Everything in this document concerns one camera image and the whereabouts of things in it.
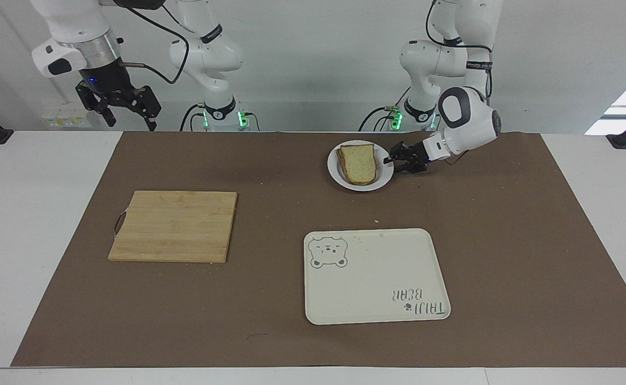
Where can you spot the white power strip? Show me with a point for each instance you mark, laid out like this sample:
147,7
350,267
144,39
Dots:
67,120

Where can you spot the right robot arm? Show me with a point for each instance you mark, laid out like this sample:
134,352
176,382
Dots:
77,21

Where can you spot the wooden cutting board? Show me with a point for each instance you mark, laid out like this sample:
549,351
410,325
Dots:
174,227

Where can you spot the cream tray with bear print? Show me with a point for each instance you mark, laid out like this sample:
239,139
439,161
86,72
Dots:
377,278

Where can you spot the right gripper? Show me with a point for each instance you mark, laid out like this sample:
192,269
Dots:
104,79

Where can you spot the bread slice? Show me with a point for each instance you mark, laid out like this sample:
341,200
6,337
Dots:
340,160
361,163

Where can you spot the white round plate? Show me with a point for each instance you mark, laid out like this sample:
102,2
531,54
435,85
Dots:
358,187

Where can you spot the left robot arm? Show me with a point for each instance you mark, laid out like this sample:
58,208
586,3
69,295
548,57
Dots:
471,115

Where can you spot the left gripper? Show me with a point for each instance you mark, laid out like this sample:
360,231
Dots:
421,155

